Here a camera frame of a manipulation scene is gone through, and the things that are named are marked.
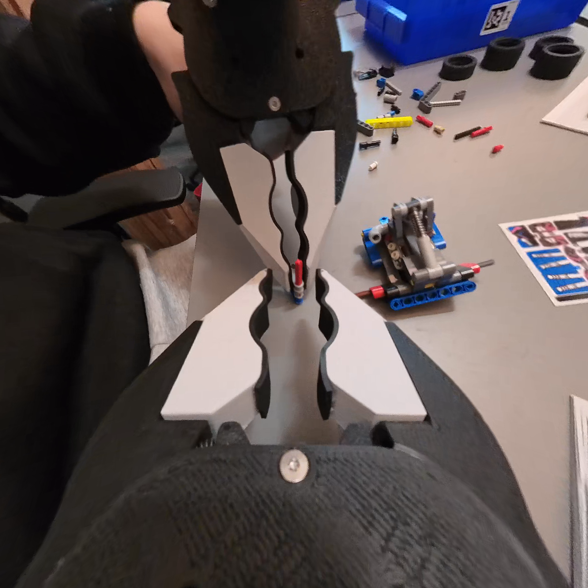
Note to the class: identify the black lego axle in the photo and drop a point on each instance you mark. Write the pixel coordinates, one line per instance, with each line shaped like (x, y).
(465, 134)

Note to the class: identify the person's left hand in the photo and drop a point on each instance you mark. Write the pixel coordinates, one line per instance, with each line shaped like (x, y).
(158, 55)

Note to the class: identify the open lego instruction booklet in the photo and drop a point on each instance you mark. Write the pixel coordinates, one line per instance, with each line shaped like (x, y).
(579, 482)

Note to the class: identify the grey and blue lego chassis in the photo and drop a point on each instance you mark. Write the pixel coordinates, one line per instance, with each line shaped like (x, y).
(422, 257)

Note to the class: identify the black lego connector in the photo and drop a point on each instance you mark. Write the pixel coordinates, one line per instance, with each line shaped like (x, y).
(387, 71)

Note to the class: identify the dark grey L-shaped lego beam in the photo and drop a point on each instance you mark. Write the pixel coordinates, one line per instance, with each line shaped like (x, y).
(429, 99)

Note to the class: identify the lego sticker sheet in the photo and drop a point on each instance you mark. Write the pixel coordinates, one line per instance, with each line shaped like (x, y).
(551, 262)

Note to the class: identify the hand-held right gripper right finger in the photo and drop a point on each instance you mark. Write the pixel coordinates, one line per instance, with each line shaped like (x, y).
(376, 367)

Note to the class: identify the black office chair armrest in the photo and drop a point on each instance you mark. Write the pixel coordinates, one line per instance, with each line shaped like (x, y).
(105, 197)

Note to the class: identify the dark grey angled lego beam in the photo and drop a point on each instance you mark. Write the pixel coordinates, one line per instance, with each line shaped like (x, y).
(364, 127)

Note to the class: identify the red lego axle assembly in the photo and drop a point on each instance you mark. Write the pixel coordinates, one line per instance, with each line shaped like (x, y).
(297, 278)

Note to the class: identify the long red lego pin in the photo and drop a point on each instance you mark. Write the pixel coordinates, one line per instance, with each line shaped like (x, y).
(481, 131)

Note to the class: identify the blue plastic storage bin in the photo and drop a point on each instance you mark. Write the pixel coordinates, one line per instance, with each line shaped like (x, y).
(436, 32)

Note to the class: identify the grey and black lego piece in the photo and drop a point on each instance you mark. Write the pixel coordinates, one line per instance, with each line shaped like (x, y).
(365, 73)

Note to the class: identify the light grey lego axle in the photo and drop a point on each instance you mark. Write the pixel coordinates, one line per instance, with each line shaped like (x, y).
(445, 102)

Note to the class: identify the yellow lego beam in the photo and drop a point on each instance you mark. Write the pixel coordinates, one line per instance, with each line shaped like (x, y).
(393, 122)

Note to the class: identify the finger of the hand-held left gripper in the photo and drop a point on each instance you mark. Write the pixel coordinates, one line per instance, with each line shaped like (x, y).
(319, 183)
(250, 193)

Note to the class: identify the small red object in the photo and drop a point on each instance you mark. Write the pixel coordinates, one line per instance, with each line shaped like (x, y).
(198, 190)

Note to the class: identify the closed lego instruction booklet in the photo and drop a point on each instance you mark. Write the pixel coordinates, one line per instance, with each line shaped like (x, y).
(569, 110)

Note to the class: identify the wooden panel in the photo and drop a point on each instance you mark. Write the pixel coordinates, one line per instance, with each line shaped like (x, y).
(158, 225)

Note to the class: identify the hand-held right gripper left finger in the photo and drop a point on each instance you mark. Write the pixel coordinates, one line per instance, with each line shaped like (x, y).
(211, 367)

